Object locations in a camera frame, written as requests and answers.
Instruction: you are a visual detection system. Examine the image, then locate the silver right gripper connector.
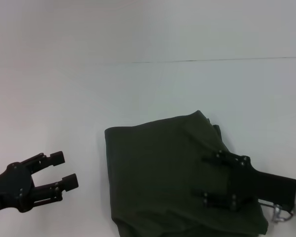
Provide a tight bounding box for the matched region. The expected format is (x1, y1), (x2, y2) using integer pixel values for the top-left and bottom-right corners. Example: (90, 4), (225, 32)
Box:
(271, 204), (294, 223)

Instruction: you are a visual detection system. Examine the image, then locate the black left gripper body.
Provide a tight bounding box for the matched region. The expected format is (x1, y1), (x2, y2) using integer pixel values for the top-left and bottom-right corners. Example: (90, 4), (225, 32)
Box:
(0, 162), (36, 214)

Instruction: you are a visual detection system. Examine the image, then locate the dark green FREE t-shirt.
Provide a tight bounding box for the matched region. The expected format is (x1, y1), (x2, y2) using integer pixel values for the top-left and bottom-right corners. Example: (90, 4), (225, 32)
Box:
(104, 110), (269, 237)

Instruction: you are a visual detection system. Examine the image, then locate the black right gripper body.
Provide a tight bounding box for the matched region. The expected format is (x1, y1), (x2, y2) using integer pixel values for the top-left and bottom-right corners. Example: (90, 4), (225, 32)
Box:
(225, 155), (296, 213)

